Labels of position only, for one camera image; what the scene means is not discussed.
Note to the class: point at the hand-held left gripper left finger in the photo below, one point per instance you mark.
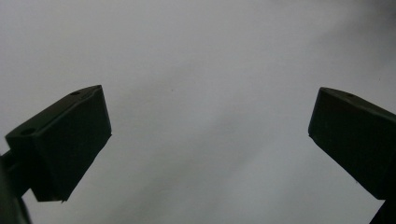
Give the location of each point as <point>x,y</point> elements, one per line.
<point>65,146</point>

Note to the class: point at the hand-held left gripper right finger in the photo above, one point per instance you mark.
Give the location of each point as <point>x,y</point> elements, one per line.
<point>355,140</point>

